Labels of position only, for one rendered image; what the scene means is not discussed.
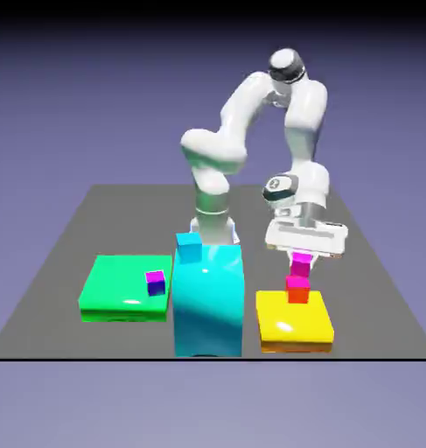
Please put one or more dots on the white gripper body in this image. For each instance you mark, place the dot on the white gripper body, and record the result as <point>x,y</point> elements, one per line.
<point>305,238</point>

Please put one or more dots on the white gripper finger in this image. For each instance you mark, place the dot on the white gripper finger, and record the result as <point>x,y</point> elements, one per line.
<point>290,258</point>
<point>313,261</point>

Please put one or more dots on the small magenta cube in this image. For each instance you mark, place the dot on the small magenta cube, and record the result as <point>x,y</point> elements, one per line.
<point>300,266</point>

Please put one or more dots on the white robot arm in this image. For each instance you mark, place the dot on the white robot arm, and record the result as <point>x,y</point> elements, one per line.
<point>233,126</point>

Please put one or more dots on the small red cube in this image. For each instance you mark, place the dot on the small red cube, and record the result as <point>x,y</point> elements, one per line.
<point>298,292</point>

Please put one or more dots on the small cyan cube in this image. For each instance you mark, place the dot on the small cyan cube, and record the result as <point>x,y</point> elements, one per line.
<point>189,249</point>

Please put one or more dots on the small blue cube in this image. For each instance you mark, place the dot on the small blue cube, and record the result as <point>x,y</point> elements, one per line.
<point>156,284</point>

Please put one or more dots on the large yellow box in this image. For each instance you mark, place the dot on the large yellow box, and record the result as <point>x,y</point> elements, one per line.
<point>293,325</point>

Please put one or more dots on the large cyan box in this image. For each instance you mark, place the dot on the large cyan box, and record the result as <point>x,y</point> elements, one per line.
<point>209,304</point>

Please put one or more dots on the large green box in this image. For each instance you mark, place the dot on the large green box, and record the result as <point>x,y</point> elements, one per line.
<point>118,290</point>

